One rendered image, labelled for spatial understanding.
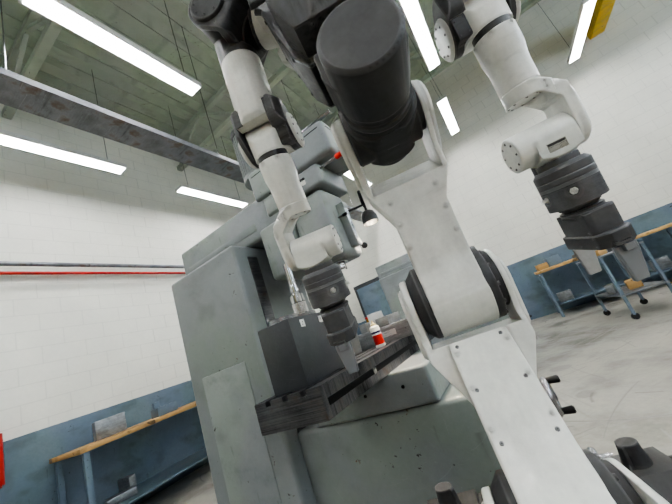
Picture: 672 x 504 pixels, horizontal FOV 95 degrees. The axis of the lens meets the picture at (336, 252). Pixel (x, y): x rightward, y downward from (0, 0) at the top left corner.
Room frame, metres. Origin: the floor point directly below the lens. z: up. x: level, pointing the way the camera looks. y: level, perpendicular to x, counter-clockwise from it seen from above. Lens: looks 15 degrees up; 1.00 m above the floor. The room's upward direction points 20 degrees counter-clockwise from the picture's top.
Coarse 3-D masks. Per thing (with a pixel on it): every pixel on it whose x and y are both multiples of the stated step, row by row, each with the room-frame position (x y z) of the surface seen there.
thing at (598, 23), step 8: (600, 0) 4.54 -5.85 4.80; (608, 0) 4.55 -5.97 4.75; (600, 8) 4.67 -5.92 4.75; (608, 8) 4.74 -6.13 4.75; (592, 16) 4.95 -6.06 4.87; (600, 16) 4.87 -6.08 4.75; (608, 16) 4.95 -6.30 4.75; (592, 24) 5.09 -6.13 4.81; (600, 24) 5.09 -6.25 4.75; (592, 32) 5.24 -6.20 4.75; (600, 32) 5.32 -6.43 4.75
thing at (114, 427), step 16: (656, 272) 5.42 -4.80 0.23; (560, 304) 5.95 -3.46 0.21; (112, 416) 3.55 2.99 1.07; (160, 416) 3.82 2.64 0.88; (96, 432) 3.43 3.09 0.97; (112, 432) 3.54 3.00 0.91; (128, 432) 3.42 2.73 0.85; (80, 448) 3.21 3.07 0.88; (176, 464) 4.37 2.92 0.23; (192, 464) 4.02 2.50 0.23; (128, 480) 3.67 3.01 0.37; (160, 480) 3.81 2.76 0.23; (64, 496) 3.41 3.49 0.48; (112, 496) 3.53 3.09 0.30; (128, 496) 3.54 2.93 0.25
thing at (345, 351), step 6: (348, 342) 0.63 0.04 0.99; (336, 348) 0.63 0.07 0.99; (342, 348) 0.62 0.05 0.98; (348, 348) 0.63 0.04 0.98; (342, 354) 0.63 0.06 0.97; (348, 354) 0.63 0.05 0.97; (354, 354) 0.64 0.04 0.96; (342, 360) 0.64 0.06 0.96; (348, 360) 0.64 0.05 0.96; (354, 360) 0.64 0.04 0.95; (348, 366) 0.64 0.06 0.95; (354, 366) 0.64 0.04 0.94; (348, 372) 0.64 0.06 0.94; (354, 372) 0.64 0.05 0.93
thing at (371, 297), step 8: (376, 280) 8.20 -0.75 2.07; (360, 288) 8.42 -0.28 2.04; (368, 288) 8.32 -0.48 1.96; (376, 288) 8.22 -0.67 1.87; (360, 296) 8.46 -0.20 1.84; (368, 296) 8.36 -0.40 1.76; (376, 296) 8.26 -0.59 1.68; (384, 296) 8.16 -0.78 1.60; (360, 304) 8.52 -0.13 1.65; (368, 304) 8.39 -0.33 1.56; (376, 304) 8.30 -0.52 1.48; (384, 304) 8.20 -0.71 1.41; (368, 312) 8.43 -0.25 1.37; (384, 312) 8.24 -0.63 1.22
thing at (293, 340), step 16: (288, 320) 0.85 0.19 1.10; (304, 320) 0.92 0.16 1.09; (320, 320) 0.99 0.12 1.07; (272, 336) 0.88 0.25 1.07; (288, 336) 0.86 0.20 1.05; (304, 336) 0.90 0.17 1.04; (320, 336) 0.97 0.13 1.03; (272, 352) 0.89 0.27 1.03; (288, 352) 0.87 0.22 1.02; (304, 352) 0.88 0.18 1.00; (320, 352) 0.94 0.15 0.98; (336, 352) 1.02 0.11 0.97; (272, 368) 0.89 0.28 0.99; (288, 368) 0.87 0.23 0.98; (304, 368) 0.86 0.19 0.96; (320, 368) 0.92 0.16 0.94; (336, 368) 0.99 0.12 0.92; (272, 384) 0.90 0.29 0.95; (288, 384) 0.88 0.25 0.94; (304, 384) 0.86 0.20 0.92
